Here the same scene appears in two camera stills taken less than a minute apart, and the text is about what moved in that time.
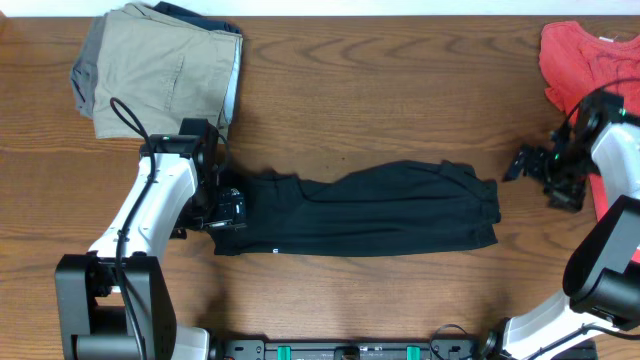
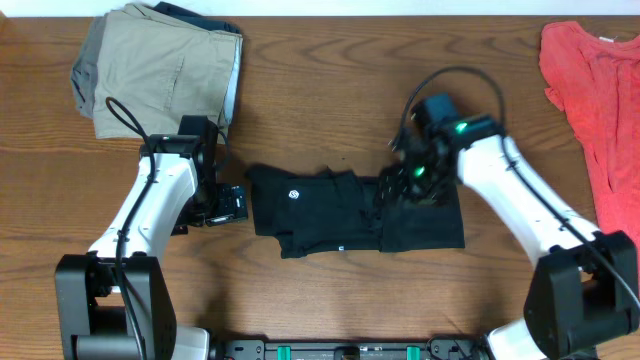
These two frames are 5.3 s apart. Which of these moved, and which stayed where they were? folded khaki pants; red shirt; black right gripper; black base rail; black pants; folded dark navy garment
Moved: black right gripper; black pants
Stayed: red shirt; folded khaki pants; black base rail; folded dark navy garment
